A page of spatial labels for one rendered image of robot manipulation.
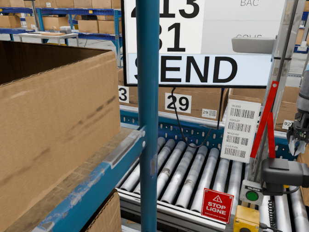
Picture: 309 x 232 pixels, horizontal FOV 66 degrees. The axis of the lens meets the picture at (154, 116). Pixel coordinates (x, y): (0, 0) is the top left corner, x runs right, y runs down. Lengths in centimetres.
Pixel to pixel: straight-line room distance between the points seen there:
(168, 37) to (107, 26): 588
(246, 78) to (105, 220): 60
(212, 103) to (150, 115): 107
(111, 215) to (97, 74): 21
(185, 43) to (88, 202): 59
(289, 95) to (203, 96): 55
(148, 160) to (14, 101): 21
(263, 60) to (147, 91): 55
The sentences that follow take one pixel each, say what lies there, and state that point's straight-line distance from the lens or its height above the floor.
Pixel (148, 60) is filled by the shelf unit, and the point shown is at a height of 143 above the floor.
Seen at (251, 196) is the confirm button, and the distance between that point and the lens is 83.
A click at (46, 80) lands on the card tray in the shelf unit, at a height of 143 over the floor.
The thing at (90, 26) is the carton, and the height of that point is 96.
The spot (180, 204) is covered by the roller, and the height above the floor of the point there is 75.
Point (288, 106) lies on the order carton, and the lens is 136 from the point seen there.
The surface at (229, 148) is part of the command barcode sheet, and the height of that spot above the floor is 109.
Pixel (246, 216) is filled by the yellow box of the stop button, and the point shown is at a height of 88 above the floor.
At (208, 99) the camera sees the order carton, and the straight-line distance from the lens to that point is 137.
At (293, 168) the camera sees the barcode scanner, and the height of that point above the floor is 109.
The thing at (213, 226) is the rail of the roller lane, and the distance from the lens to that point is 100.
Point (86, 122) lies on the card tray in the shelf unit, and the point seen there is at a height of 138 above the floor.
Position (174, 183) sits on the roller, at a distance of 113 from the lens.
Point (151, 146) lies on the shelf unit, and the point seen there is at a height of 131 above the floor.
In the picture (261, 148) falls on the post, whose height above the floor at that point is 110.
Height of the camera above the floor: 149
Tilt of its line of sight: 25 degrees down
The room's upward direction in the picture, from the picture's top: straight up
